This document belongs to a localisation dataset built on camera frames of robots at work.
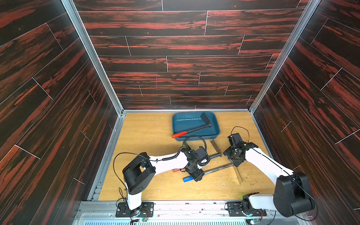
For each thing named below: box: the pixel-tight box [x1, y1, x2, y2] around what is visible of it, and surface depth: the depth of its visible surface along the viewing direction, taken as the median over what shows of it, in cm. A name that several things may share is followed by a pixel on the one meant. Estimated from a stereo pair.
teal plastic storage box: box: [172, 111, 221, 142], surface depth 111 cm
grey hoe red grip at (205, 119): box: [172, 112, 212, 139], surface depth 109 cm
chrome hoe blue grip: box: [182, 163, 243, 186], surface depth 86 cm
